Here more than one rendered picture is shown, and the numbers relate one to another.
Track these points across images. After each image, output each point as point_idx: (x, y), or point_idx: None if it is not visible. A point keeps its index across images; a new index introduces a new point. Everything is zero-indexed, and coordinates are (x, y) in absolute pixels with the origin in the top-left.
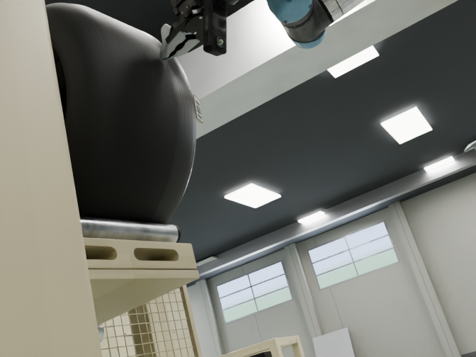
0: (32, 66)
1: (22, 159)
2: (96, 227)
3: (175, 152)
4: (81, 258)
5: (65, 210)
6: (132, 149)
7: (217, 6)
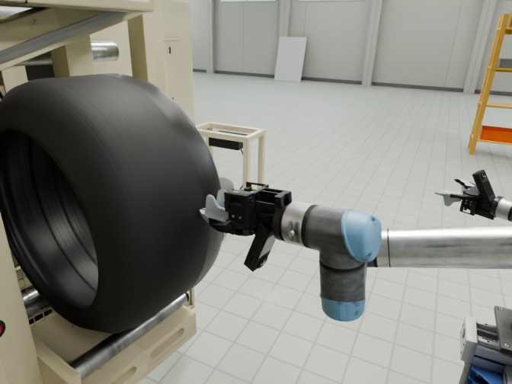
0: None
1: None
2: (121, 349)
3: (196, 281)
4: None
5: None
6: (158, 309)
7: (271, 236)
